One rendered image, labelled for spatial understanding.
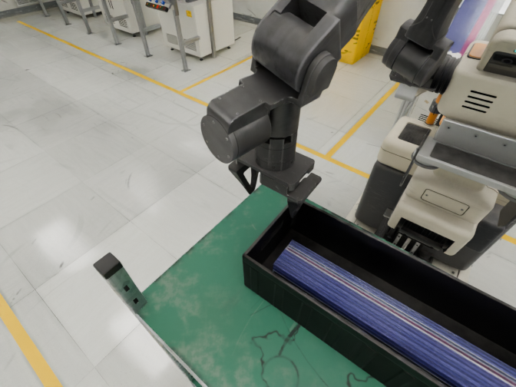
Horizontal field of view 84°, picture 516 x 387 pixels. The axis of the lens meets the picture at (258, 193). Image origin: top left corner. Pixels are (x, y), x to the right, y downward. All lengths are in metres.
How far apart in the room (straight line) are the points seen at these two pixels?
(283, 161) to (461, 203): 0.71
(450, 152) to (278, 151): 0.57
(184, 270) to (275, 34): 0.47
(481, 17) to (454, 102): 1.63
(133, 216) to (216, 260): 1.50
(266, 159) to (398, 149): 0.92
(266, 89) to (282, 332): 0.41
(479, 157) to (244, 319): 0.68
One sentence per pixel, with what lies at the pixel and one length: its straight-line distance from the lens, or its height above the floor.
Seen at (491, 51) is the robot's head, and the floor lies 1.27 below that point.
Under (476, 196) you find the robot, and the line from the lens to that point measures 1.02.
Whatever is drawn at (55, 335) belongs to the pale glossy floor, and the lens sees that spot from 1.84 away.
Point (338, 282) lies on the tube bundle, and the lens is 0.56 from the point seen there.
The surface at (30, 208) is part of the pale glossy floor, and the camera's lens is 2.50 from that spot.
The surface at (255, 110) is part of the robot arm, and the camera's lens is 0.30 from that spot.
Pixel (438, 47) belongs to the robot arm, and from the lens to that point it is 0.72.
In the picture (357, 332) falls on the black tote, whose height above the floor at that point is 1.06.
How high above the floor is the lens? 1.48
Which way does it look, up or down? 46 degrees down
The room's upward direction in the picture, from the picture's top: straight up
